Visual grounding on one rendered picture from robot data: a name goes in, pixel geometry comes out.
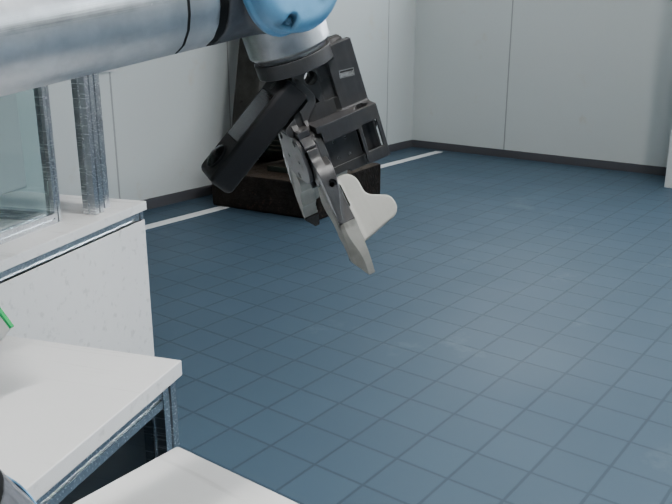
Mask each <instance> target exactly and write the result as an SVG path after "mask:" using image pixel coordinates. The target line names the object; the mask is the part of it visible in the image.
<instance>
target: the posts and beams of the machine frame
mask: <svg viewBox="0 0 672 504"><path fill-rule="evenodd" d="M71 87H72V98H73V108H74V119H75V129H76V140H77V150H78V161H79V171H80V182H81V192H82V203H83V213H84V214H88V215H89V214H91V215H98V214H99V213H103V212H104V205H103V193H102V182H101V170H100V159H99V148H98V136H97V125H96V113H95V102H94V90H93V79H92V74H91V75H87V76H83V77H79V78H75V79H71Z"/></svg>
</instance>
